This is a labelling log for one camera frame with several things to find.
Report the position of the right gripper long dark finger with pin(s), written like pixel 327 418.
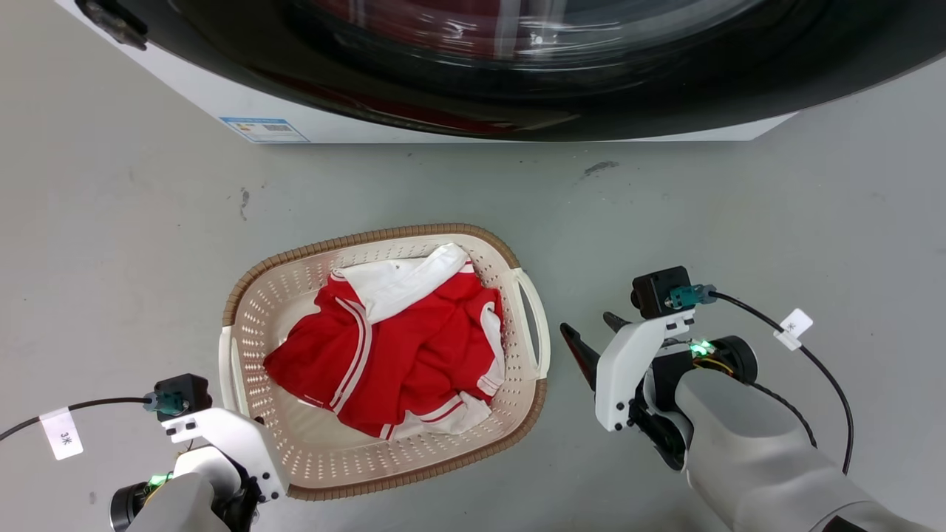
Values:
pixel 582 357

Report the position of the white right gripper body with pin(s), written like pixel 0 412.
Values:
pixel 624 362

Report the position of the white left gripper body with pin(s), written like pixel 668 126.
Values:
pixel 236 440

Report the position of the right gripper short-looking dark finger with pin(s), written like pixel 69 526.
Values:
pixel 616 321

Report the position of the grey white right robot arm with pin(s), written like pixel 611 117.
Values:
pixel 746 451

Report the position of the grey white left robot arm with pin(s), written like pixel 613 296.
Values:
pixel 177 499

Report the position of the cream laundry basket brown rim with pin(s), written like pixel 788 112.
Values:
pixel 295 310

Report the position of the red white garment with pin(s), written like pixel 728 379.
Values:
pixel 414 355

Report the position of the black round washing machine door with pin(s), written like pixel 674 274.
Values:
pixel 517 81

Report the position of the blue white energy label sticker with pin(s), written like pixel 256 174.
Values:
pixel 264 130

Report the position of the white washing machine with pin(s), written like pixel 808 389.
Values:
pixel 192 89

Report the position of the black door latch piece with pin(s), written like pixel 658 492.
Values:
pixel 111 22

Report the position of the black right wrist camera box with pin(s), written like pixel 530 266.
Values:
pixel 658 290

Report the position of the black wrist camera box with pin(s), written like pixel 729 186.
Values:
pixel 185 395
pixel 658 290

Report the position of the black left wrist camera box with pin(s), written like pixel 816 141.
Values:
pixel 185 395

